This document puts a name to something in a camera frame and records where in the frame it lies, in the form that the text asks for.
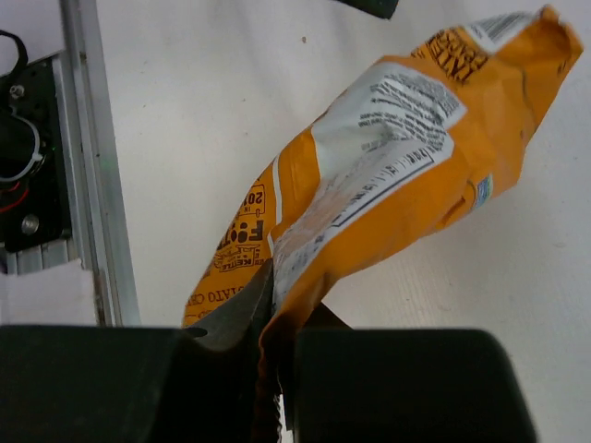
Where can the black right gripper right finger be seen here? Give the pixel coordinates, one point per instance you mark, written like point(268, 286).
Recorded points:
point(401, 385)

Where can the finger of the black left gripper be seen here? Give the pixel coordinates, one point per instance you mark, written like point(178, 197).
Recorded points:
point(383, 9)

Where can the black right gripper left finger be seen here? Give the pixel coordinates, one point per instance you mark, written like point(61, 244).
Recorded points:
point(90, 384)

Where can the orange kettle chips bag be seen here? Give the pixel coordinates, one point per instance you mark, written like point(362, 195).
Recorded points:
point(415, 144)

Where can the white cardboard front cover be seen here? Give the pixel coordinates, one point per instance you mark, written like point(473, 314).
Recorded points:
point(61, 295)

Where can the aluminium table rail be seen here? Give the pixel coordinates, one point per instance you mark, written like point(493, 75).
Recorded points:
point(68, 33)

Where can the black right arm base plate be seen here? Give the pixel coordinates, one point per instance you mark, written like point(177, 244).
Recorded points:
point(34, 200)

